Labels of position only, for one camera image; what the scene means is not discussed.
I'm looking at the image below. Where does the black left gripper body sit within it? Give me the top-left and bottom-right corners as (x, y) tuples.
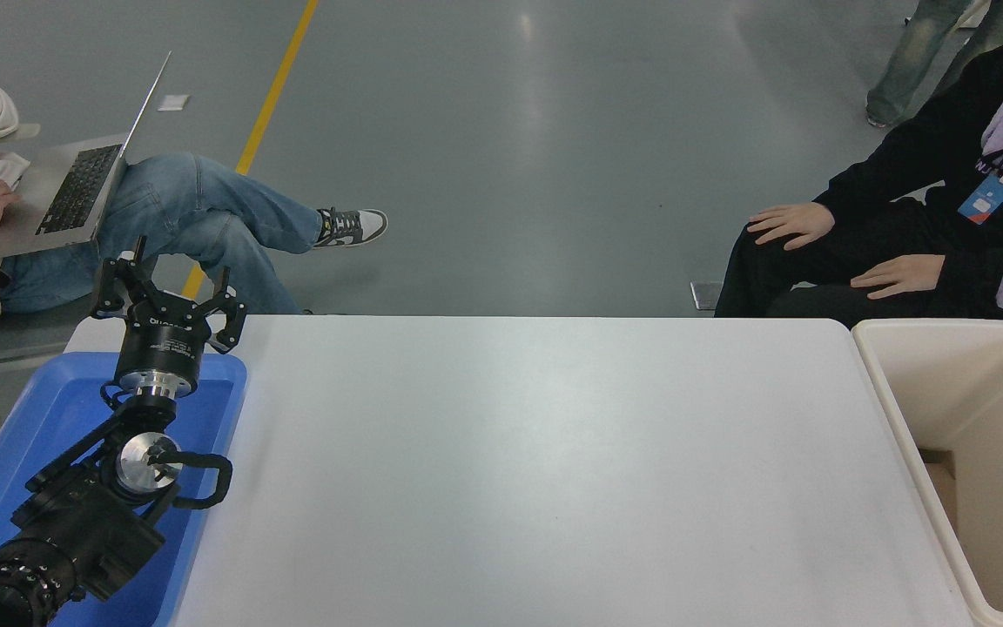
(116, 294), (212, 377)

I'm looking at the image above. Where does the person's left hand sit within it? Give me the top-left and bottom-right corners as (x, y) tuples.
(850, 253), (946, 301)

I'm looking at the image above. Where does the silver laptop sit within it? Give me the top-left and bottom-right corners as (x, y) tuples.
(0, 51), (173, 260)

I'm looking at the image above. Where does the person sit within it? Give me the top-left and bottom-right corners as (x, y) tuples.
(715, 17), (1003, 321)
(865, 0), (1003, 130)
(0, 61), (389, 316)

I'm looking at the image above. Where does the large pale plastic bin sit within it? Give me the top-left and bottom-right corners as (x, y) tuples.
(852, 318), (1003, 627)

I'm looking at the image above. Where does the grey chair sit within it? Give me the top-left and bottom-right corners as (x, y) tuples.
(0, 292), (98, 445)

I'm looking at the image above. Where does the blue plastic tray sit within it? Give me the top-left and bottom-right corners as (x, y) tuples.
(0, 351), (248, 627)

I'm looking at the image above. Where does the blue id badge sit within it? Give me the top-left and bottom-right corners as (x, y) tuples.
(957, 177), (1003, 226)

